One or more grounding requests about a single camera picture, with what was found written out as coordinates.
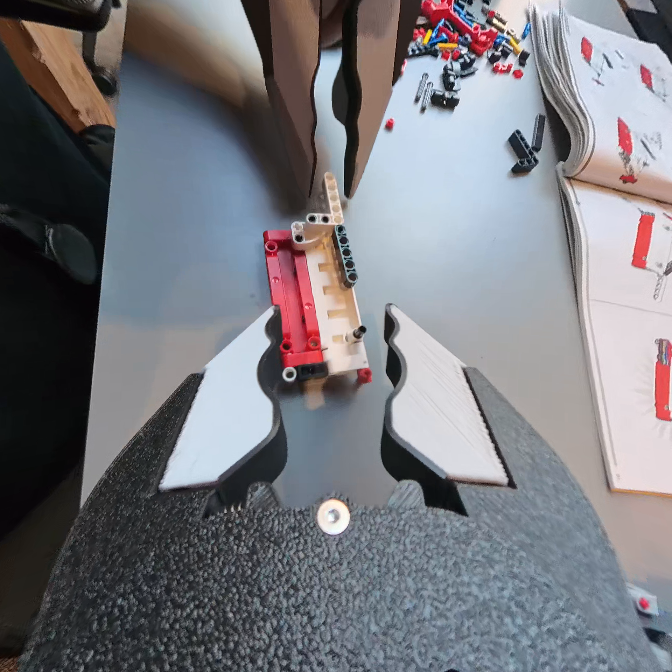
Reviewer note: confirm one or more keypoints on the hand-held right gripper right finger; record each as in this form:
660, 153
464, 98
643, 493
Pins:
446, 420

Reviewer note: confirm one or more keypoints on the grey brick axle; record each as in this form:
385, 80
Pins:
420, 88
428, 96

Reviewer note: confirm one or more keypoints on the person's black clothing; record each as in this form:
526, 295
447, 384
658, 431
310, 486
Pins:
47, 367

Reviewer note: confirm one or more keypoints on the black cardboard box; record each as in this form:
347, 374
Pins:
651, 18

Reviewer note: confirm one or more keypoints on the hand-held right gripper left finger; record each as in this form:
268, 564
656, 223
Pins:
225, 420

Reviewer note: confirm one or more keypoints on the pile of coloured brick pieces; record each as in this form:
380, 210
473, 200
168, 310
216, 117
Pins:
472, 42

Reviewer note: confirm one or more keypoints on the red and white brick panel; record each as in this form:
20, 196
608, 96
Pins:
294, 304

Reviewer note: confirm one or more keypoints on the black L-shaped brick beam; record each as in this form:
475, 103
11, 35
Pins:
522, 152

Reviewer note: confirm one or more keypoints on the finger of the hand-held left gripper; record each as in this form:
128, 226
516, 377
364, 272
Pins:
294, 78
372, 78

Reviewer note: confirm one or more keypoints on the black flat brick bar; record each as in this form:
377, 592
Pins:
538, 132

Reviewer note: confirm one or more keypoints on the open instruction booklet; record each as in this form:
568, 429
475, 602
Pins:
619, 315

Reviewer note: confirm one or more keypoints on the shiny black brick connector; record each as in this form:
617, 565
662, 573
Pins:
445, 99

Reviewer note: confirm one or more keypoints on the small grey red object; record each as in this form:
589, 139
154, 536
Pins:
644, 603

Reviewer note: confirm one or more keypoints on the black office chair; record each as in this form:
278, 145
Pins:
94, 52

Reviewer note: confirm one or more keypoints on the small white curved brick piece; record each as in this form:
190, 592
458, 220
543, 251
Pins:
307, 236

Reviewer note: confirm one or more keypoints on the white L-shaped brick beam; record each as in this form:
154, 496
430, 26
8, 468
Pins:
333, 204

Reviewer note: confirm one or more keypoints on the black straight brick beam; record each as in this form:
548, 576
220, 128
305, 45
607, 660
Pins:
346, 257

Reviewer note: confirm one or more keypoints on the small red connector pin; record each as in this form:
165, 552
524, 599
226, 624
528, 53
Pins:
365, 375

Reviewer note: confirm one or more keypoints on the black double brick connector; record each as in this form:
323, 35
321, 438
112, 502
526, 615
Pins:
452, 74

